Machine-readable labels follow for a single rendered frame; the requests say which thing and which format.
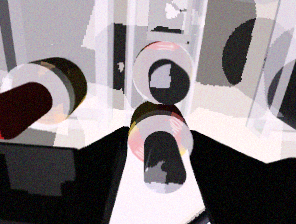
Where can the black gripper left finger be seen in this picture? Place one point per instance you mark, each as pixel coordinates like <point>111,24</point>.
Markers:
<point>86,180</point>

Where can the black flat bar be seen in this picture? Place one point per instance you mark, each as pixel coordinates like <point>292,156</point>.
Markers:
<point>203,219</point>

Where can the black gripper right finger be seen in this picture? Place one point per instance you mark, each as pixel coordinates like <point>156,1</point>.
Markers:
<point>237,188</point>

